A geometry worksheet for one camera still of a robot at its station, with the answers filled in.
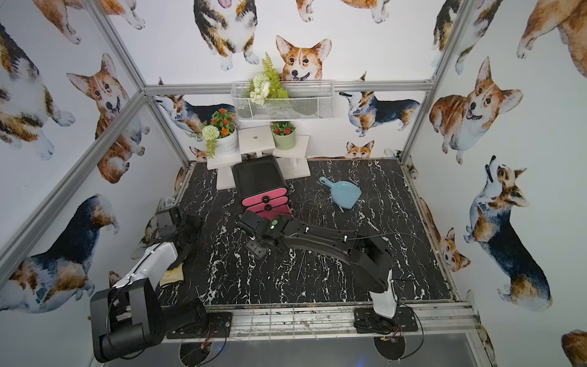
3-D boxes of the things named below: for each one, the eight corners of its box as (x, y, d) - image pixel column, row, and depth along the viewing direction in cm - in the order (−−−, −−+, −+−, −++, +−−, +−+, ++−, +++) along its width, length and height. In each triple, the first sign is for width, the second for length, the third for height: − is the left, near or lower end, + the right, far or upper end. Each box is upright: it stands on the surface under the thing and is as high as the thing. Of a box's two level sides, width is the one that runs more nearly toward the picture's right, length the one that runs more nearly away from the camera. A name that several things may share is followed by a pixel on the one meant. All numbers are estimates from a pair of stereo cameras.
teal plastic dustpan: (311, 191, 112) (311, 188, 110) (325, 173, 119) (326, 170, 118) (351, 211, 104) (352, 208, 103) (363, 191, 112) (364, 188, 110)
